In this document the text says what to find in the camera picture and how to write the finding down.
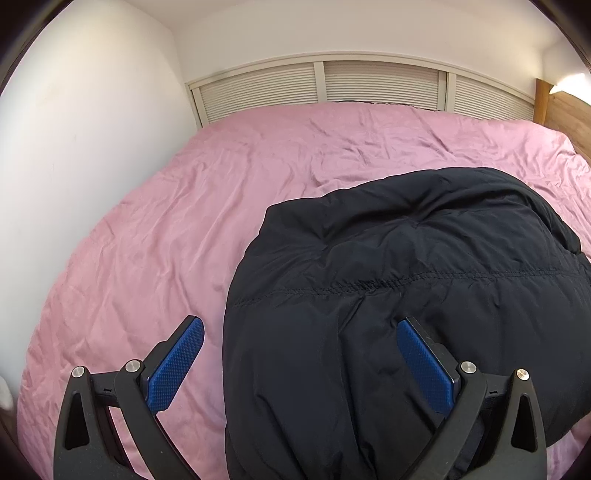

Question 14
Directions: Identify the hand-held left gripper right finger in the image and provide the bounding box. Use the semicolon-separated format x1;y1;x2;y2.
396;316;548;480

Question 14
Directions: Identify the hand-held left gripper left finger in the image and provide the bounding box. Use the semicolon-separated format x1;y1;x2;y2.
54;316;205;480

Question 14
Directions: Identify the black puffer jacket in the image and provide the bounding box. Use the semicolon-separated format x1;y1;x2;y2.
222;167;591;480

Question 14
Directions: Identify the bed with pink sheet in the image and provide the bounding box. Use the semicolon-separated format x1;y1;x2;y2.
16;102;591;480

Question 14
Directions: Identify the cream louvered panel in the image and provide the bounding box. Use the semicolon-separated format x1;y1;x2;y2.
186;53;548;128

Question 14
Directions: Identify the wooden board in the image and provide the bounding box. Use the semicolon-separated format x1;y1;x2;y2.
534;78;591;160

